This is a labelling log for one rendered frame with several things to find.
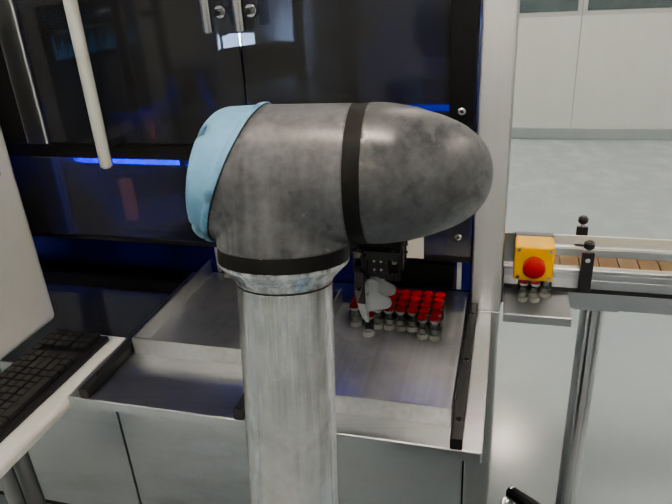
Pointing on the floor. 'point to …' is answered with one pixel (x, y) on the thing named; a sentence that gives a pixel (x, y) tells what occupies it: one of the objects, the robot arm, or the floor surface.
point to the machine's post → (480, 289)
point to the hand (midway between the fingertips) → (364, 311)
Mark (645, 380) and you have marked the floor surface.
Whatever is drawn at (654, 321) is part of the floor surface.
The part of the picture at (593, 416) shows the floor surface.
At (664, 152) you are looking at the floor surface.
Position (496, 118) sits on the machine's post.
